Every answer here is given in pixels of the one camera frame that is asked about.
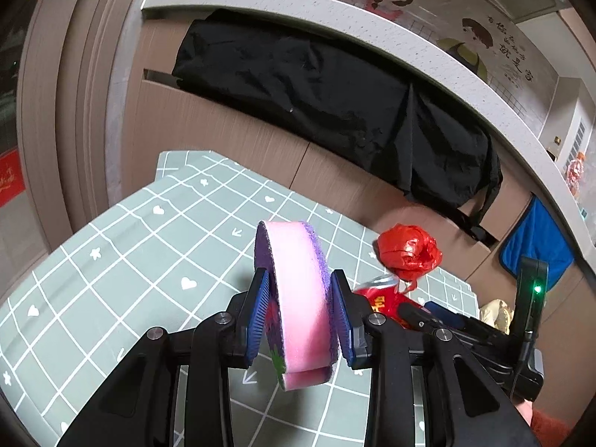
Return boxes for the red drink can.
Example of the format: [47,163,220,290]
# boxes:
[354,273,428,329]

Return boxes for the purple pink sponge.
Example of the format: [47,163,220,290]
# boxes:
[254,221,338,391]

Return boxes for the red plastic bag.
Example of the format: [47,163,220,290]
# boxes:
[376,224,443,294]

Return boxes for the right hand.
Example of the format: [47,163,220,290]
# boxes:
[512,399,533,426]

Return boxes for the green grid tablecloth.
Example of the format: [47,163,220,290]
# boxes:
[0,149,480,447]

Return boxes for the blue towel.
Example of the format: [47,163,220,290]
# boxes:
[499,195,574,292]

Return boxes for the black cloth bag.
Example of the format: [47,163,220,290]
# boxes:
[172,9,503,246]

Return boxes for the grey countertop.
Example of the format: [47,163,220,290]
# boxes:
[140,0,595,269]

